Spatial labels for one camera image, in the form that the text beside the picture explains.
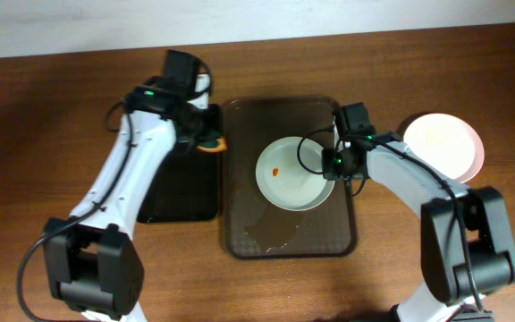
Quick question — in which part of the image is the green and orange sponge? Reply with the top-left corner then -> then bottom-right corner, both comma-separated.
197,137 -> 227,153

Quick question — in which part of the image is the pale green plate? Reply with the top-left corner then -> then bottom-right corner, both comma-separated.
255,137 -> 334,211

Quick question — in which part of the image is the pale pink plate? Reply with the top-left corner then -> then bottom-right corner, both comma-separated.
402,113 -> 485,182

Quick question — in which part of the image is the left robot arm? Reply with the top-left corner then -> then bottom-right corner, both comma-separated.
34,50 -> 226,321

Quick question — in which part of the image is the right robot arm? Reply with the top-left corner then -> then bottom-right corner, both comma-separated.
322,103 -> 515,322

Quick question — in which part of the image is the black plastic tray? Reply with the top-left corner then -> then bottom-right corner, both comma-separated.
135,103 -> 221,225

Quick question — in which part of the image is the brown plastic serving tray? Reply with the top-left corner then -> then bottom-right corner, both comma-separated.
223,96 -> 358,259

